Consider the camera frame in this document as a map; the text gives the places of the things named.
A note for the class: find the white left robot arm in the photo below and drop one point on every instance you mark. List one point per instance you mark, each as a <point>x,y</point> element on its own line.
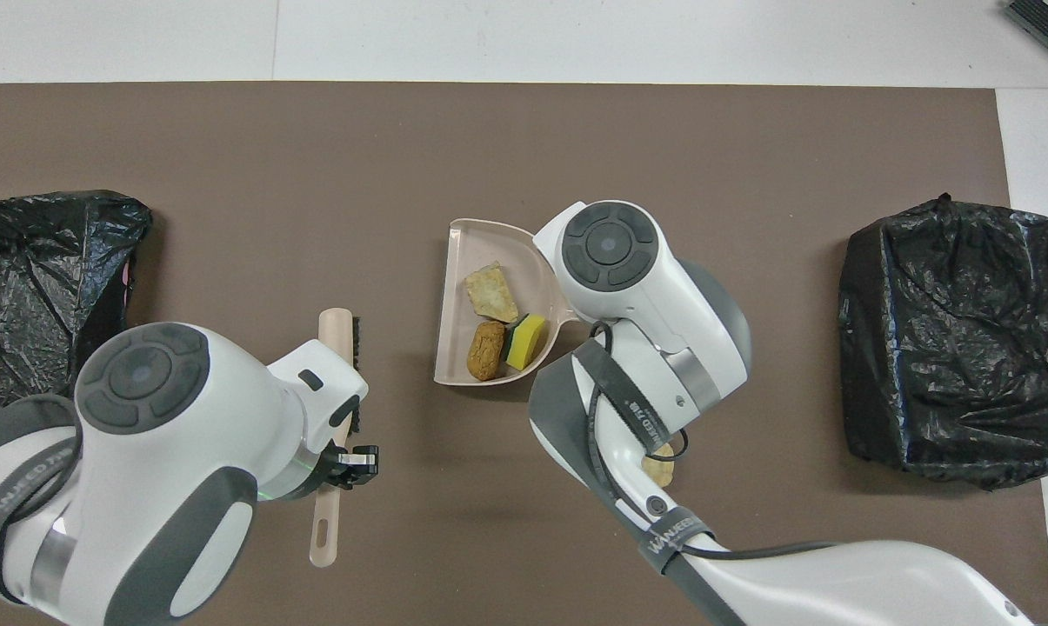
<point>141,435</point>

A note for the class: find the cream sponge chunk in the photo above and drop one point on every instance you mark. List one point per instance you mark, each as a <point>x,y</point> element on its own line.
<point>491,294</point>

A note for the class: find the black bag-lined bin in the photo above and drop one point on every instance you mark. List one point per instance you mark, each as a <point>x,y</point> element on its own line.
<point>36,261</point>
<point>958,348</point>

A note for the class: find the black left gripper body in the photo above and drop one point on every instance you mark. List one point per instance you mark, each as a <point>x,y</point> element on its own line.
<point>337,474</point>

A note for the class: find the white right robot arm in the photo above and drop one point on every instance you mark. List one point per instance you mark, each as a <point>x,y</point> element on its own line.
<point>645,287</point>

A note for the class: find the brown table mat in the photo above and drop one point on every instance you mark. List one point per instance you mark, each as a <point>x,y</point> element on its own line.
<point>228,156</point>

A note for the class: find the beige hand brush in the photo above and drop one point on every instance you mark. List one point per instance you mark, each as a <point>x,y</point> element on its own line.
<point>335,326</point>

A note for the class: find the orange-brown sponge chunk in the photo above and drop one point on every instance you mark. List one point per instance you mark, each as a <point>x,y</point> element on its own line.
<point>486,350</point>

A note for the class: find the pale yellow sponge chunk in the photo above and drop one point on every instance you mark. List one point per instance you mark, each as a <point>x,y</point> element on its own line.
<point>658,474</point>

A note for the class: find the beige plastic dustpan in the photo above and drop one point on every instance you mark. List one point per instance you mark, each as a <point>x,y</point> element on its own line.
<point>489,243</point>

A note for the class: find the small yellow sponge wedge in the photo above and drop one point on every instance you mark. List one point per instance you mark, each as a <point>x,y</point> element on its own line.
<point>528,341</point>

